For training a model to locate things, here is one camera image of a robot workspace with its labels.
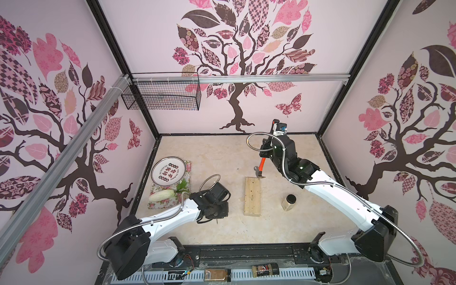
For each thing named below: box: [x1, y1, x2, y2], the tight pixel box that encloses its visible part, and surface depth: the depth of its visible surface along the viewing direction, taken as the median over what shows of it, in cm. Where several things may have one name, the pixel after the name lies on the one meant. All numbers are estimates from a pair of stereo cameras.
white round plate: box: [150, 156, 187, 187], surface depth 102 cm
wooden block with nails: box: [244, 176, 261, 217], surface depth 89 cm
